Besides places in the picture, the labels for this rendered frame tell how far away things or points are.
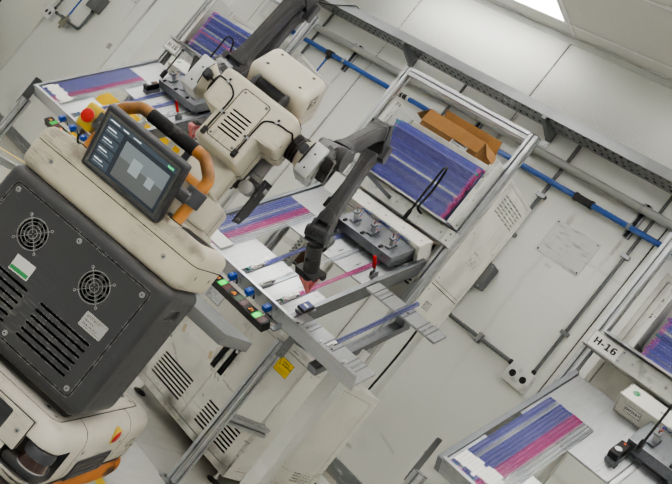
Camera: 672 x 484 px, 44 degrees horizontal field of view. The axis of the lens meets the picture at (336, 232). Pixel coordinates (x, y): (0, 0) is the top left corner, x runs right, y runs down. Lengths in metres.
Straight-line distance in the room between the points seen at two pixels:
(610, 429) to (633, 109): 2.64
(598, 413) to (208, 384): 1.54
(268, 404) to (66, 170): 1.51
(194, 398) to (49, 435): 1.53
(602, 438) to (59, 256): 1.79
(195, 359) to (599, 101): 2.92
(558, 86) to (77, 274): 3.84
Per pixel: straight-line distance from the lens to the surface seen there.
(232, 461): 3.39
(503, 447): 2.76
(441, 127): 4.06
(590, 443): 2.91
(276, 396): 3.34
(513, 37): 5.72
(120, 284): 2.10
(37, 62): 8.41
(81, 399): 2.13
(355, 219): 3.50
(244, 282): 3.20
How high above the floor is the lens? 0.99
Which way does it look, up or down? 1 degrees up
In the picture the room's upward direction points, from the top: 39 degrees clockwise
